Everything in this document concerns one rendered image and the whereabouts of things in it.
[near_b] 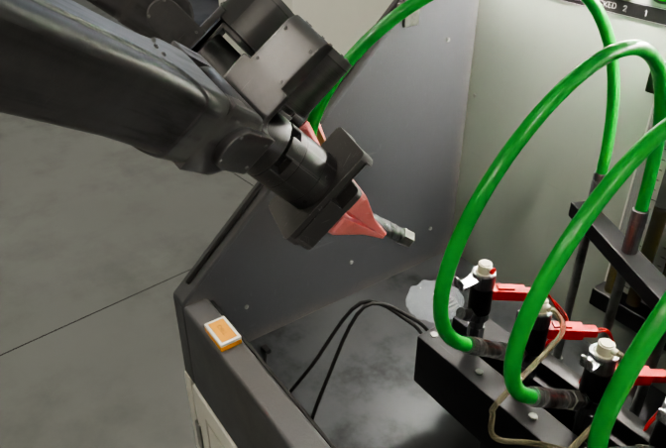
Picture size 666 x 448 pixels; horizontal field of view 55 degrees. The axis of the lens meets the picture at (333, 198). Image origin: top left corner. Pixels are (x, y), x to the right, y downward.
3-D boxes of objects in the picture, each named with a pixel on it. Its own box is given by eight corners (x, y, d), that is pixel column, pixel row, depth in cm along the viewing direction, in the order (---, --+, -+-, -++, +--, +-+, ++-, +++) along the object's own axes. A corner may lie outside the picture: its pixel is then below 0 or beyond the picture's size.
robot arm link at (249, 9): (142, 17, 70) (138, 16, 62) (215, -57, 70) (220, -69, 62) (222, 94, 74) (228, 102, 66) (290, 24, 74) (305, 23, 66)
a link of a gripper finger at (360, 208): (413, 233, 59) (348, 181, 54) (362, 287, 61) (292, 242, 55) (385, 199, 65) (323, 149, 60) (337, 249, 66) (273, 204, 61)
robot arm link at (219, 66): (179, 67, 71) (171, 62, 66) (222, 23, 71) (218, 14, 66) (225, 111, 72) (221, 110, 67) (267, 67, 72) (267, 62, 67)
